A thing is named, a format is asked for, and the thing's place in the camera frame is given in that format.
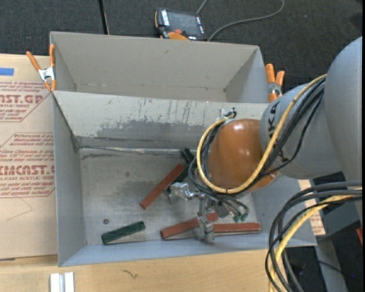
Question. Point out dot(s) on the grey metal bin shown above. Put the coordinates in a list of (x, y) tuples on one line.
[(124, 175)]

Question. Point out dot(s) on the dark green flat block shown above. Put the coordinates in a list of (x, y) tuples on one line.
[(123, 232)]

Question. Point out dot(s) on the brown cardboard board red print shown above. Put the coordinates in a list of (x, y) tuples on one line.
[(24, 211)]

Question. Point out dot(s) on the red-brown flat block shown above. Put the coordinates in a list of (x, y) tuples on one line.
[(179, 230), (161, 187), (240, 227)]

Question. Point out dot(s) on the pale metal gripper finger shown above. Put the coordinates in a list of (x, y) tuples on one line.
[(205, 230), (179, 191)]

